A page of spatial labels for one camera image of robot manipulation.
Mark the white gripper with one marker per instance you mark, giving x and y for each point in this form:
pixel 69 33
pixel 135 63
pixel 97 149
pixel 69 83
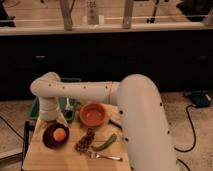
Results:
pixel 49 110

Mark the orange apple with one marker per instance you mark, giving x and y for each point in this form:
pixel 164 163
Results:
pixel 59 134

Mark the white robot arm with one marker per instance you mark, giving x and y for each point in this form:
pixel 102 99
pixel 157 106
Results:
pixel 144 122

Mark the purple bowl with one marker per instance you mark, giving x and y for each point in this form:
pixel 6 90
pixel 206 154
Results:
pixel 48 139

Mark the orange bowl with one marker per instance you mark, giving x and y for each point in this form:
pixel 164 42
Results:
pixel 92 114

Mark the green tray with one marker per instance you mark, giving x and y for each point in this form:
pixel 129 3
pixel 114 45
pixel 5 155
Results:
pixel 34 111

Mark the white fork in tray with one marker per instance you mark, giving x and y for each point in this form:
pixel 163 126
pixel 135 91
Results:
pixel 68 107

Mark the bunch of dark grapes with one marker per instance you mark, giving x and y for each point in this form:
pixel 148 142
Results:
pixel 84 143

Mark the metal fork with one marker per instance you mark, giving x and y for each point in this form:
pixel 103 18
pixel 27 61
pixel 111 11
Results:
pixel 95 155

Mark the green pepper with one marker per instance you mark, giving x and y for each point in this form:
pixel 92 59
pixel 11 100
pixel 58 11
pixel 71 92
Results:
pixel 106 144

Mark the dark blue power adapter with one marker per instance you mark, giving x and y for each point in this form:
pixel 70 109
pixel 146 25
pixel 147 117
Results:
pixel 200 99

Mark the black table frame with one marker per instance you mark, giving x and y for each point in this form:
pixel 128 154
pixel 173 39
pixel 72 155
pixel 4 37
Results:
pixel 28 131

